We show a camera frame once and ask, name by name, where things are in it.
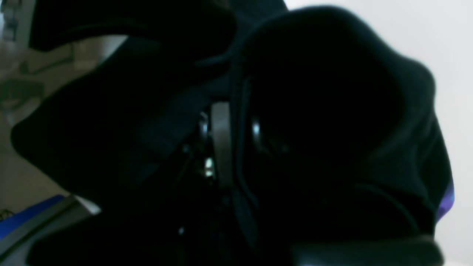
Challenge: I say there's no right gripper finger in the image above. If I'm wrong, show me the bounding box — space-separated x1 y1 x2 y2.
211 102 233 189

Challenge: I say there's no black T-shirt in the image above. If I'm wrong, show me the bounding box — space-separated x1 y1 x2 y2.
1 0 452 266

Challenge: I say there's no blue plastic box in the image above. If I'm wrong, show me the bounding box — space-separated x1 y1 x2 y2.
0 195 65 239

